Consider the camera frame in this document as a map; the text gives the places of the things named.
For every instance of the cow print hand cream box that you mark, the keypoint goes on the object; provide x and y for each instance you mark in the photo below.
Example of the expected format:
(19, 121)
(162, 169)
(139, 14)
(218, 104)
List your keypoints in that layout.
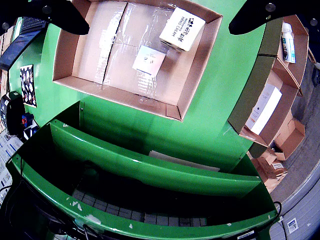
(182, 27)

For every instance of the pale grey flat sheet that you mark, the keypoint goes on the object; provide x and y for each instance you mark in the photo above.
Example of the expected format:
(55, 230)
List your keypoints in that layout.
(180, 161)

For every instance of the green metal shelf unit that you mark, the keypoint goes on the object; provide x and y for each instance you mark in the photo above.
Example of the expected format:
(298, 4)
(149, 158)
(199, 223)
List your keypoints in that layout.
(150, 175)

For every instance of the reddish brown cosmetic box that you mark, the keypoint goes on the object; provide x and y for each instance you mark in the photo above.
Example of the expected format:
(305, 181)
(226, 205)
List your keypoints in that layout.
(148, 60)

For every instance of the printed white paper sheet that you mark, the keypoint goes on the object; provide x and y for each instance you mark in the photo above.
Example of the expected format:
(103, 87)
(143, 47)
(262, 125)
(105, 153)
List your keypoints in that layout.
(7, 155)

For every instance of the blue red small object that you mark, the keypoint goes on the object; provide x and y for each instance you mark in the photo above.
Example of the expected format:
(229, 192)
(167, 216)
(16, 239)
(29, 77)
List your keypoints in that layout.
(27, 119)

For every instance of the white teal tube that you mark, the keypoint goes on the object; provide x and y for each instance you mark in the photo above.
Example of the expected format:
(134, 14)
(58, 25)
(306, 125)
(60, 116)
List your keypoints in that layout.
(288, 45)

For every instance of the large shallow cardboard tray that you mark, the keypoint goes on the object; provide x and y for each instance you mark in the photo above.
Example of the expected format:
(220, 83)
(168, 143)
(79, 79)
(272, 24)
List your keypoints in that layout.
(87, 50)

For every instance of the small labelled cardboard carton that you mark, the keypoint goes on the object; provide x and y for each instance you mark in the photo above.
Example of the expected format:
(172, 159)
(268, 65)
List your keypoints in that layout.
(270, 172)

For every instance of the empty open cardboard carton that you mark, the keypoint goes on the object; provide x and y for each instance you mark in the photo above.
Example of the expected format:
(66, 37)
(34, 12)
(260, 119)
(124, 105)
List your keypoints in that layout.
(292, 140)

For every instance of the black patterned card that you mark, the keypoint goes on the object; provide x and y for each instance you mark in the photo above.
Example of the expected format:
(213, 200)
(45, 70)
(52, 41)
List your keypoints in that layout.
(28, 86)

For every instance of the long white carton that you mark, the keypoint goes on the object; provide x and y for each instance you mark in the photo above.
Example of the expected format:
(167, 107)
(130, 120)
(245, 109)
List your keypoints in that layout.
(265, 110)

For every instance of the black laptop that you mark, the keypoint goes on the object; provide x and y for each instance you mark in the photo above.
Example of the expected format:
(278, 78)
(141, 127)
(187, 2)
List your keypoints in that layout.
(15, 50)

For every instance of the black rounded device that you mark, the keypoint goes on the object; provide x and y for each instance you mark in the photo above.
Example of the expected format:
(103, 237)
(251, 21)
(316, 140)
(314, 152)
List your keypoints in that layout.
(15, 117)

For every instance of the open brown cardboard box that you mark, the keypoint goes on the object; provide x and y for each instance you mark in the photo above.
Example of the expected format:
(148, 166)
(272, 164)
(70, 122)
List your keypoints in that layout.
(270, 37)
(250, 95)

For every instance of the white blue wall label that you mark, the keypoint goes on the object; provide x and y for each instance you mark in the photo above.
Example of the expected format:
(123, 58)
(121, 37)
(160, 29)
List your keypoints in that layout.
(293, 225)

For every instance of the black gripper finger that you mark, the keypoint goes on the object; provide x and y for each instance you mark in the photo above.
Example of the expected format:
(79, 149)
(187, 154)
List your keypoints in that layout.
(50, 15)
(262, 12)

